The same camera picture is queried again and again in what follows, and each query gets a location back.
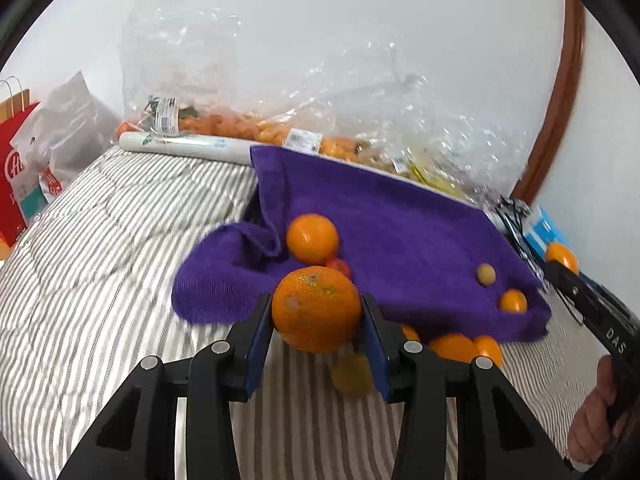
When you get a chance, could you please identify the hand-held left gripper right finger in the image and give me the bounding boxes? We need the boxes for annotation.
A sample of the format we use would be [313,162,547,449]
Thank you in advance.
[360,292,576,480]

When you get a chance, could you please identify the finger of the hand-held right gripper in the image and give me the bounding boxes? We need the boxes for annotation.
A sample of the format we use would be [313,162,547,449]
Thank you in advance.
[542,260,593,322]

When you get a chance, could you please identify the striped mattress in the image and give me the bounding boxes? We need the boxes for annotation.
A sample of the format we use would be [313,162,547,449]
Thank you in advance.
[0,145,616,480]

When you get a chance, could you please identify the wooden slatted chair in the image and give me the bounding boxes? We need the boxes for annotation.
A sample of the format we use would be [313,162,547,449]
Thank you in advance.
[0,87,32,123]

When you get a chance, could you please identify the white paper roll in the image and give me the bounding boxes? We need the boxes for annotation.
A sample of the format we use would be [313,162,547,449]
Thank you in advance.
[119,131,261,166]

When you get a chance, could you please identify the brown wooden door frame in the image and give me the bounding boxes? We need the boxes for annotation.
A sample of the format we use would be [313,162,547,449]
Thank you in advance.
[511,0,586,206]

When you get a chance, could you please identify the clear bag of tangerines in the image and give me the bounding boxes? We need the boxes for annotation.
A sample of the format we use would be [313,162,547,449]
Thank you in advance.
[250,35,386,161]
[117,0,261,141]

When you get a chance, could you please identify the white plastic bag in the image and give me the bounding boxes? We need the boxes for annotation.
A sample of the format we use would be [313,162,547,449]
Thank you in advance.
[10,71,121,221]

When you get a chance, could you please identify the red paper bag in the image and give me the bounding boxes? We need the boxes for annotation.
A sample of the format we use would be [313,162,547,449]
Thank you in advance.
[0,76,43,248]

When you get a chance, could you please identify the red cherry tomato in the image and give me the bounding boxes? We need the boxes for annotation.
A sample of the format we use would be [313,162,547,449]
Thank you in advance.
[325,257,352,280]

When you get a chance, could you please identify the small orange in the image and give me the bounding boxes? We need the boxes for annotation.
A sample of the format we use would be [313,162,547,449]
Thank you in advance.
[498,289,528,314]

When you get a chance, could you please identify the person's right hand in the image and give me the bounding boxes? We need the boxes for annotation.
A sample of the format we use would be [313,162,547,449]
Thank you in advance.
[567,355,631,473]

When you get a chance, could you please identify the blue tissue box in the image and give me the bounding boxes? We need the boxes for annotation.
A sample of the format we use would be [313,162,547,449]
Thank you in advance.
[522,205,581,266]

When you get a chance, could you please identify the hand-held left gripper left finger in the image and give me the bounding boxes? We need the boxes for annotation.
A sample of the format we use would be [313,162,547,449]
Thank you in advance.
[57,294,273,480]

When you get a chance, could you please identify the purple towel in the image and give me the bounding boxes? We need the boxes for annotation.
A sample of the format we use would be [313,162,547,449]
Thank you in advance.
[171,144,552,345]

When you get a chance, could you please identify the black cable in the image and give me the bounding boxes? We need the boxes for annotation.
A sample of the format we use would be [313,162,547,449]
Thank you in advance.
[495,195,551,281]

